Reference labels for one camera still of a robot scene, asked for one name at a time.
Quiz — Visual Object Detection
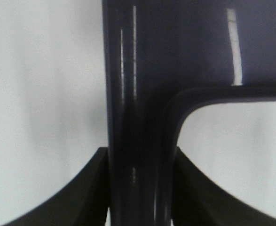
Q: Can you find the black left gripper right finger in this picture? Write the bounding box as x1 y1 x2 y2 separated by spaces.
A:
172 148 276 226

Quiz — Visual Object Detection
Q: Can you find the purple plastic dustpan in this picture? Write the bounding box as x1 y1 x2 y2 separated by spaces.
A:
103 0 276 226

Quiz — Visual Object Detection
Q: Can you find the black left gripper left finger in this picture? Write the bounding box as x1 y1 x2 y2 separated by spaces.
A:
8 147 110 226

